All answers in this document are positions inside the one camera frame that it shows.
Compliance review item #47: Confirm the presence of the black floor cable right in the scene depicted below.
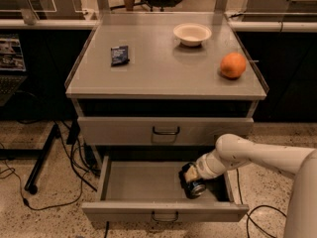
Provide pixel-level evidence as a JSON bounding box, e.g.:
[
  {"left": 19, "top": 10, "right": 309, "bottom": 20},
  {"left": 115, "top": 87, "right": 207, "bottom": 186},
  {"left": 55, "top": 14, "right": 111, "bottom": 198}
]
[{"left": 235, "top": 168, "right": 287, "bottom": 238}]

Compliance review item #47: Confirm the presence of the open grey lower drawer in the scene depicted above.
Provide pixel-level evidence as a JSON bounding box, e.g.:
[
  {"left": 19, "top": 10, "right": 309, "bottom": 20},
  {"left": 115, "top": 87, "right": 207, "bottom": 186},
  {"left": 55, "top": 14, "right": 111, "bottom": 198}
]
[{"left": 82, "top": 156, "right": 249, "bottom": 223}]

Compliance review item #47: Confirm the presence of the black floor cable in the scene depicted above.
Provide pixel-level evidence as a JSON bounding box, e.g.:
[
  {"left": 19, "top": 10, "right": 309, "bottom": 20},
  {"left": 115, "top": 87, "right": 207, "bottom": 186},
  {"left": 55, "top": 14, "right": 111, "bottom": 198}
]
[
  {"left": 0, "top": 120, "right": 101, "bottom": 212},
  {"left": 235, "top": 168, "right": 287, "bottom": 238}
]

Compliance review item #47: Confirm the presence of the black table leg stand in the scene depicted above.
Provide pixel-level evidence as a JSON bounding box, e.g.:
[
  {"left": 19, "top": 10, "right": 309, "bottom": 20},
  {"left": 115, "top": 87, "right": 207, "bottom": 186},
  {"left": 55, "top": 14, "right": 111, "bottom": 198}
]
[{"left": 0, "top": 125, "right": 60, "bottom": 194}]

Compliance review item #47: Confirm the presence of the dark blue snack packet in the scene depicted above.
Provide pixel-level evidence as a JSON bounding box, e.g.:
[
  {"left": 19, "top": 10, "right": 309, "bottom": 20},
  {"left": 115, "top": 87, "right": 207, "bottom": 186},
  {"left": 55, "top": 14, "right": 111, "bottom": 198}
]
[{"left": 111, "top": 46, "right": 130, "bottom": 66}]

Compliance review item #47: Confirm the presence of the white horizontal rail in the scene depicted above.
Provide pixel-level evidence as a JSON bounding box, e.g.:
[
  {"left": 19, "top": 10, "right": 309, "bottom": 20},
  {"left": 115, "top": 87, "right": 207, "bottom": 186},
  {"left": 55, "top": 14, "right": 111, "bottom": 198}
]
[{"left": 0, "top": 19, "right": 98, "bottom": 30}]

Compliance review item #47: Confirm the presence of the orange fruit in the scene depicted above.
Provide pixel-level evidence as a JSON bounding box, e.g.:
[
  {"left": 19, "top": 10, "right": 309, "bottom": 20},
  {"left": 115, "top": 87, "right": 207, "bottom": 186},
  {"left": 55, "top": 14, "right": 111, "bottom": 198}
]
[{"left": 220, "top": 53, "right": 247, "bottom": 79}]

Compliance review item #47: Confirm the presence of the closed grey upper drawer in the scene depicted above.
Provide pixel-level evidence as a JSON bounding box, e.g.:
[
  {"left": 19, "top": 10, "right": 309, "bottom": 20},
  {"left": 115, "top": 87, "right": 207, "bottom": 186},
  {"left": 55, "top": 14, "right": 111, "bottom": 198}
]
[{"left": 78, "top": 117, "right": 254, "bottom": 146}]

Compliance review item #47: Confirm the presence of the black laptop keyboard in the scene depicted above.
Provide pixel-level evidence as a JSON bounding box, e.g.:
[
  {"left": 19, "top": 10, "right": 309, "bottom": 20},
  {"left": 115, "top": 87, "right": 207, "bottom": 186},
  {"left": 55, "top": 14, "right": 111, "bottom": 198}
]
[{"left": 0, "top": 75, "right": 26, "bottom": 106}]

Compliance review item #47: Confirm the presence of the blue pepsi can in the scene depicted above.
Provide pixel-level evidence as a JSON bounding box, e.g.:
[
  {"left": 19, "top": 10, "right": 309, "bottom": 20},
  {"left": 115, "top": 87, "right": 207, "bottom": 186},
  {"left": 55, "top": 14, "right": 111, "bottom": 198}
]
[{"left": 178, "top": 163, "right": 206, "bottom": 199}]

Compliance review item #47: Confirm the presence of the grey metal drawer cabinet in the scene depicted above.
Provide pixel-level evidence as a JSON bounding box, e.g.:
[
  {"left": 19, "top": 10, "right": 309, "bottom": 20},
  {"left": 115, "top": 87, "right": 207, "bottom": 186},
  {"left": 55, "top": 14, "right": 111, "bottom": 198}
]
[{"left": 66, "top": 13, "right": 267, "bottom": 162}]

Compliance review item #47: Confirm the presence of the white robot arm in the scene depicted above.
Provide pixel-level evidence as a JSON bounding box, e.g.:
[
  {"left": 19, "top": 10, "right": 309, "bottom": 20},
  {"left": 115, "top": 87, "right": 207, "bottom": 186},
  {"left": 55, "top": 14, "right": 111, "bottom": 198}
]
[{"left": 182, "top": 134, "right": 317, "bottom": 238}]

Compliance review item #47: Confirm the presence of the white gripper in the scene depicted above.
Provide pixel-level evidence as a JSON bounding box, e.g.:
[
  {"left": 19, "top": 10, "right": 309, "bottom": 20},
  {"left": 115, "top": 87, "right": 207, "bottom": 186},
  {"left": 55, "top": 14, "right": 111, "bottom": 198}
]
[{"left": 183, "top": 150, "right": 230, "bottom": 183}]

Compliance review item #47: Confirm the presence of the black floor cable left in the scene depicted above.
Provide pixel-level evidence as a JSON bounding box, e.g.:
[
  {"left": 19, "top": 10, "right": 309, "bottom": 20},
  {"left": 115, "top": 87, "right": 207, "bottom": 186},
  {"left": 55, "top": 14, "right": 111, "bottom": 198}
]
[{"left": 0, "top": 120, "right": 101, "bottom": 212}]

